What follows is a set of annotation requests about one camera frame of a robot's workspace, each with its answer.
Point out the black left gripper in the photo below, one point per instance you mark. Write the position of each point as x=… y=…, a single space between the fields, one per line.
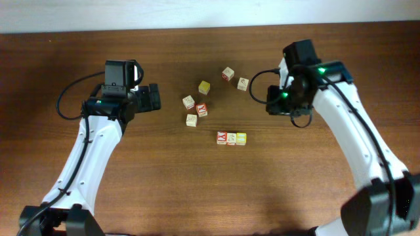
x=147 y=103

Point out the wooden block yellow face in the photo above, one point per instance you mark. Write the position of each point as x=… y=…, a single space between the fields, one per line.
x=241 y=138

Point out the wooden block red top leaf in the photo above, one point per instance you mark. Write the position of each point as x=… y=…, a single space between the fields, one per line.
x=222 y=137

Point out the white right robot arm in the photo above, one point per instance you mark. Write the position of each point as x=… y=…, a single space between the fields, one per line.
x=387 y=197

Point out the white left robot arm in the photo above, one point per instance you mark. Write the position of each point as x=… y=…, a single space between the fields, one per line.
x=69 y=207

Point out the wooden block red side Z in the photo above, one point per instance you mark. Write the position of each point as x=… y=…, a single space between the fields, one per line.
x=188 y=102

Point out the wooden block green side Z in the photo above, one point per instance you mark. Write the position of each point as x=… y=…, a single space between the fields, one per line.
x=191 y=120

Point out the wooden block red Y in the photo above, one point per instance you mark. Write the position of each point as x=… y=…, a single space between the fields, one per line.
x=201 y=110

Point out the wooden block yellow top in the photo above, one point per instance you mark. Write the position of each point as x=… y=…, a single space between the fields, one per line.
x=204 y=87

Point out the wooden block letter K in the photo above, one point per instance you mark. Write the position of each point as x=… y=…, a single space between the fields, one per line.
x=242 y=84

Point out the wooden block red Q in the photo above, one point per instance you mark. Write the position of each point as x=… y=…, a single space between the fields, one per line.
x=227 y=74

